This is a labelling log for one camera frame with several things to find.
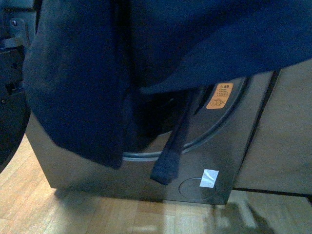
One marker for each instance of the dark navy blue garment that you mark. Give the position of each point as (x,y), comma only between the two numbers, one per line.
(92,63)

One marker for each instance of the grey front-load washing machine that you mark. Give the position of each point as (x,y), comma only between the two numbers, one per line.
(218,139)

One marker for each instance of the washing machine glass door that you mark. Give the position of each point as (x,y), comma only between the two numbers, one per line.
(14,111)

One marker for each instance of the orange warning sticker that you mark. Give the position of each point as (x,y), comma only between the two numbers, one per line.
(220,96)

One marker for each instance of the white paper label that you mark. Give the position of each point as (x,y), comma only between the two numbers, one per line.
(208,178)

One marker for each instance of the beige cabinet beside washer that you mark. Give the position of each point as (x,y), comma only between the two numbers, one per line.
(279,158)

